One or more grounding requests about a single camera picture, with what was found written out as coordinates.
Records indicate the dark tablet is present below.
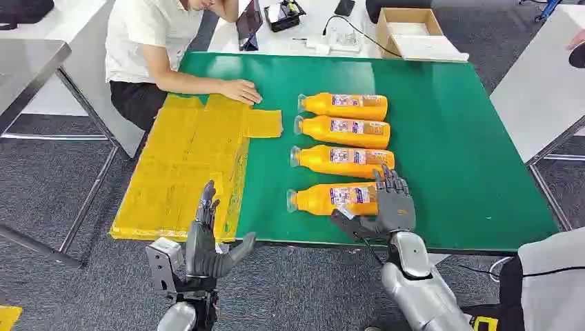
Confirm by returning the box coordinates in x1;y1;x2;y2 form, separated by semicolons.
235;0;264;52

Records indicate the grey table with metal legs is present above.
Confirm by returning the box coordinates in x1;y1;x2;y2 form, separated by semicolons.
0;39;121;269

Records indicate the white flat board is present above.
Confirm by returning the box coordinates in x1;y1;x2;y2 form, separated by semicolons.
392;34;470;63

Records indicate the open cardboard box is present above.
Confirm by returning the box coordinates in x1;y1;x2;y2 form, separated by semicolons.
375;8;445;60

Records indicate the black bag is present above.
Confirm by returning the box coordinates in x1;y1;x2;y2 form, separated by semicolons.
0;0;54;30

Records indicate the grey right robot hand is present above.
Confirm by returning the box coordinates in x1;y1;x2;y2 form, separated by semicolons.
330;164;417;242

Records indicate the person's right hand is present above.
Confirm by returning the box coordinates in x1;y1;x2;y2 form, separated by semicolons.
219;79;263;106

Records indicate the green table mat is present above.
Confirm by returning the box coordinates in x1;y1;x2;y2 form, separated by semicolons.
178;51;561;253

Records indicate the seated person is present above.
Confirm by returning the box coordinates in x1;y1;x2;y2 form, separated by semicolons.
105;0;263;133

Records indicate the pale grey black-trimmed cover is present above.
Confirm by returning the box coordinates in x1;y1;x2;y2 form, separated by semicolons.
498;227;585;331

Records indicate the white charger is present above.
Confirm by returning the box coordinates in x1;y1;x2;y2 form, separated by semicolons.
306;36;331;56

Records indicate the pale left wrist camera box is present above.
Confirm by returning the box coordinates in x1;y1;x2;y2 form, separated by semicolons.
145;237;185;294

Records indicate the person's hand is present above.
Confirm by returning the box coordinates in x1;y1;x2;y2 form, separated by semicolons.
219;79;263;106
566;29;585;52

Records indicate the clear plastic container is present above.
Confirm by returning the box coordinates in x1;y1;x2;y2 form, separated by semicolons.
326;25;364;52

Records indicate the orange drink bottle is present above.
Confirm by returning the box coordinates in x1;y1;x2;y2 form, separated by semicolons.
286;181;380;217
293;114;392;150
297;92;389;122
289;144;396;180

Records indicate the white table with metal legs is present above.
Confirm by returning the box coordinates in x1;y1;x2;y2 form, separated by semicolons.
20;0;146;159
490;4;585;232

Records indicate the black round object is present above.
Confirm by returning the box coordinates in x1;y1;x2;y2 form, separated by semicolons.
568;41;585;70

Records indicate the yellow sheet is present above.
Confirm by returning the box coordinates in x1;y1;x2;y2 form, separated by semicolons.
109;94;284;243

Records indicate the black cable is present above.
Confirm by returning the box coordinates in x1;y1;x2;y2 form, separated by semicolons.
322;14;403;59

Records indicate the white desk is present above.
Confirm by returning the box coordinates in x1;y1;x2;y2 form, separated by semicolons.
208;0;382;59

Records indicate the blue metal frame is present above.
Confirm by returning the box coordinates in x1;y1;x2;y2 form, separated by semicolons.
518;0;563;23

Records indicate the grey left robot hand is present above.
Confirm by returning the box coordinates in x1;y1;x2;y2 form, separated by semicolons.
184;179;257;293

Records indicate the yellow floor tape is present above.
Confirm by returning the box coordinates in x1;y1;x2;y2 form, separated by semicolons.
0;305;23;331

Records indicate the white floor cable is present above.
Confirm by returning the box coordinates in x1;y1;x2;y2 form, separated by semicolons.
488;257;515;282

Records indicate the black phone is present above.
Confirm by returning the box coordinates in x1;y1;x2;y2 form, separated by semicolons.
334;0;357;17

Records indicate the black open case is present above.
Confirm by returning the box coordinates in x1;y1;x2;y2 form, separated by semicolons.
264;0;307;33

